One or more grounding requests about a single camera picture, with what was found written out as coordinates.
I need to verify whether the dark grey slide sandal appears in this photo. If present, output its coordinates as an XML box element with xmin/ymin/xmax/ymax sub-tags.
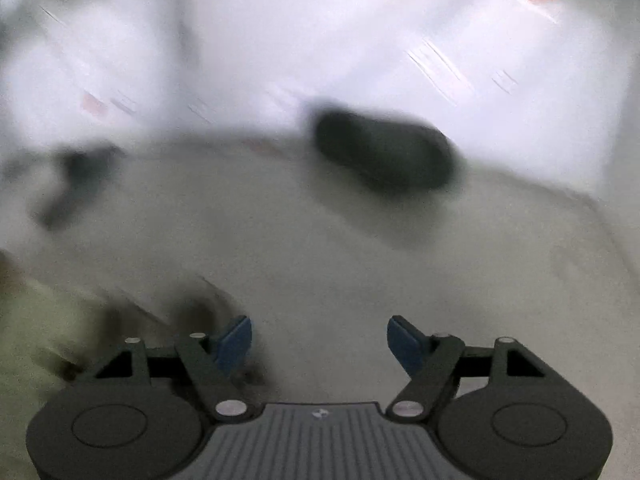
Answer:
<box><xmin>311</xmin><ymin>107</ymin><xmax>458</xmax><ymax>194</ymax></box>

